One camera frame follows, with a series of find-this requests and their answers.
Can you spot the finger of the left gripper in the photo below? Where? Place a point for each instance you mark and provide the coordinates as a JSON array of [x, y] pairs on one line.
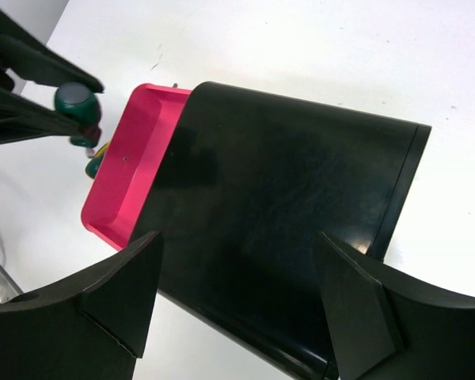
[[33, 61], [22, 119]]

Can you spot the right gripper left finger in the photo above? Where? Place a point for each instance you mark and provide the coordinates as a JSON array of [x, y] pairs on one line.
[[92, 324]]

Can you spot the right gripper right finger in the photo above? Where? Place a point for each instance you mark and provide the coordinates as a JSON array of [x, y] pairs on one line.
[[385, 324]]

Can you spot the green stubby screwdriver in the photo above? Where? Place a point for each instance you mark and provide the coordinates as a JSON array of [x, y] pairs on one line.
[[78, 103]]

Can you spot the green orange screwdriver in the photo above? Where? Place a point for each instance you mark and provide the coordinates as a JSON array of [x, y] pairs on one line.
[[95, 161]]

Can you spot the pink top drawer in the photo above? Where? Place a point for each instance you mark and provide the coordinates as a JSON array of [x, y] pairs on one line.
[[131, 161]]

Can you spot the black drawer cabinet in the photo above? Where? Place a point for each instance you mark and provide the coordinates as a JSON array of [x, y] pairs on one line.
[[246, 183]]

